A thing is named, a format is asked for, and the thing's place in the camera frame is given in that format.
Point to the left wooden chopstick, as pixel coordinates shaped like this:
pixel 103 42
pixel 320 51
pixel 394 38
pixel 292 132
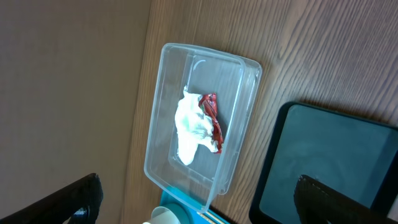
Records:
pixel 208 218

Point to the white paper cup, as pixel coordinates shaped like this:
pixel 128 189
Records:
pixel 162 215

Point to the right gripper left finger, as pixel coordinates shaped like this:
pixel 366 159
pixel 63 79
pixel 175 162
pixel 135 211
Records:
pixel 78 202

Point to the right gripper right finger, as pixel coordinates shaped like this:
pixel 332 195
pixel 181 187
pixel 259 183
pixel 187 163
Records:
pixel 315 202

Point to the white napkin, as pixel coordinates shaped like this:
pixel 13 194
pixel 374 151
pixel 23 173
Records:
pixel 194 128

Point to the teal plastic serving tray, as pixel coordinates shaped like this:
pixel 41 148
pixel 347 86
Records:
pixel 192 211

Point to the wooden chopstick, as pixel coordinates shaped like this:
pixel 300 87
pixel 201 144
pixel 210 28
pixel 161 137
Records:
pixel 219 218
pixel 208 218

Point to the black rectangular tray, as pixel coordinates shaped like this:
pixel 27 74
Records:
pixel 355 157

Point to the clear plastic waste bin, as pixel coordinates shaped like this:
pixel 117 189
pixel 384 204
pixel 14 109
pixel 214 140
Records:
pixel 235 81

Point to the red snack wrapper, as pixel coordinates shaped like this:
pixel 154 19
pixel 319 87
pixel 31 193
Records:
pixel 208 104

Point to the right wooden chopstick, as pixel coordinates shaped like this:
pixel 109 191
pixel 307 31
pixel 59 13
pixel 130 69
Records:
pixel 219 218

